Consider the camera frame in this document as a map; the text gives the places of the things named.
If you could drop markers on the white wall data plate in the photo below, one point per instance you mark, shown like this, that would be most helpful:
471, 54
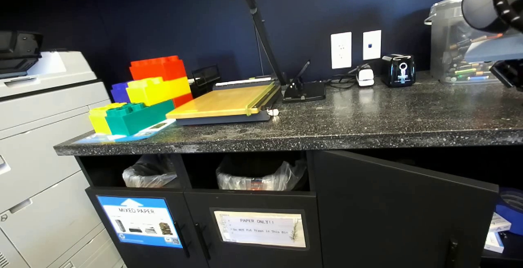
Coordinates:
372, 45

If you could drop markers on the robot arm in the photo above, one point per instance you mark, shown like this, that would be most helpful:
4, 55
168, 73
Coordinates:
480, 2

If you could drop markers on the small yellow giant building block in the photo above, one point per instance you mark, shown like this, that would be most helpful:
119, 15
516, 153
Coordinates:
98, 121

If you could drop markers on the cabinet door with white sign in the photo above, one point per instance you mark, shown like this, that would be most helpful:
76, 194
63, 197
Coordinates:
261, 231

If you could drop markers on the clear bin liner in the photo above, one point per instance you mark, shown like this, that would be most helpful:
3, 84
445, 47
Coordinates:
261, 178
149, 174

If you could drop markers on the stack of white boxes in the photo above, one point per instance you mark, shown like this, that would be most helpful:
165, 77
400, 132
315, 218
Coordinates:
497, 233

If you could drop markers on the black desk tray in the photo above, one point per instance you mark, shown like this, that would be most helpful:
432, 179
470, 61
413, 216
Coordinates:
205, 78

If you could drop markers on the cabinet door with blue sign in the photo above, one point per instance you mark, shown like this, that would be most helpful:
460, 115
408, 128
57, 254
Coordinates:
139, 227

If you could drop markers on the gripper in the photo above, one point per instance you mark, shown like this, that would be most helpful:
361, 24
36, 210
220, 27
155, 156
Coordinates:
508, 74

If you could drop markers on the small white knob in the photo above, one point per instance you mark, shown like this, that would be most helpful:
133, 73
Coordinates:
273, 112

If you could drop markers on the black hole punch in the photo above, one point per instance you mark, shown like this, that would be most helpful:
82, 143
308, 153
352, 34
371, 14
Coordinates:
304, 91

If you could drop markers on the purple giant building block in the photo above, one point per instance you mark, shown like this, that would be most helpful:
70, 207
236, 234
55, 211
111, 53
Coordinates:
119, 92

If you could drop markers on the large white office printer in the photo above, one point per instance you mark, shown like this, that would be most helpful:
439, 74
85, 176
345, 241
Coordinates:
41, 157

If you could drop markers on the white wall socket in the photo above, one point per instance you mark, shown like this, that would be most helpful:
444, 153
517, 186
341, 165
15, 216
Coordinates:
340, 50

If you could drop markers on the blue printed sheet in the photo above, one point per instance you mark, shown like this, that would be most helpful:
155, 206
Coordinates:
102, 138

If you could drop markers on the yellow paper cutter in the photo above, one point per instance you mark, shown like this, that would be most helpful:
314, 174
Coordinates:
220, 103

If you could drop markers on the black electric pencil sharpener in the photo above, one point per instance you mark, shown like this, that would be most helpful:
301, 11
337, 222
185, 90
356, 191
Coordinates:
398, 71

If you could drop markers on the green giant building block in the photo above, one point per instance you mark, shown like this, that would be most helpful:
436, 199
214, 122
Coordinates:
137, 117

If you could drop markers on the blue tape roll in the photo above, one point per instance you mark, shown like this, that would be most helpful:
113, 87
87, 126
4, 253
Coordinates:
510, 215

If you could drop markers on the orange giant building block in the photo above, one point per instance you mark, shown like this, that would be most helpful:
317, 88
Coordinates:
158, 68

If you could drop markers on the large yellow giant building block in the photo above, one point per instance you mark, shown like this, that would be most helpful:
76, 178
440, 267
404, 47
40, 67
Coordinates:
157, 90

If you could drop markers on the clear plastic bin of pens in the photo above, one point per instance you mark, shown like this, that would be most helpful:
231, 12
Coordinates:
447, 51

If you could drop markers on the red giant building block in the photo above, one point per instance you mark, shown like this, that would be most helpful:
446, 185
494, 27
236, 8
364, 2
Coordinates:
183, 99

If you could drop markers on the plain black cabinet door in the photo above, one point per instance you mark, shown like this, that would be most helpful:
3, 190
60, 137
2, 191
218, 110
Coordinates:
392, 215

